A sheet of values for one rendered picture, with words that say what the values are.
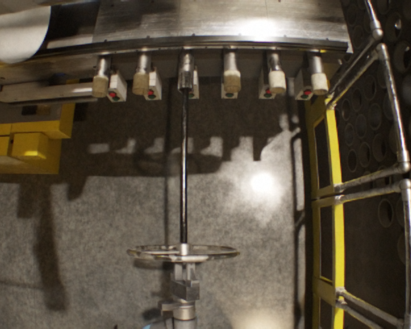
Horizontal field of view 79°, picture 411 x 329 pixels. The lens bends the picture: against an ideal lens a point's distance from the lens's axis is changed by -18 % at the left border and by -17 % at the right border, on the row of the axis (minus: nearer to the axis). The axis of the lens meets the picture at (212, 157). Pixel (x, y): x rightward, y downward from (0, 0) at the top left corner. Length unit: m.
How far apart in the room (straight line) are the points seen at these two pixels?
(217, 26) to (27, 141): 1.09
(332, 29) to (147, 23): 0.74
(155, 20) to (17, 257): 1.86
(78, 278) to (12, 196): 0.80
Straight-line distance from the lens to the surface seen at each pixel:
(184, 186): 1.00
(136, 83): 1.12
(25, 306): 2.40
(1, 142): 1.75
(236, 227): 1.86
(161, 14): 1.23
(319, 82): 1.16
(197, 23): 1.18
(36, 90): 1.60
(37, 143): 1.59
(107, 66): 1.22
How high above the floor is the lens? 1.86
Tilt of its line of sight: 78 degrees down
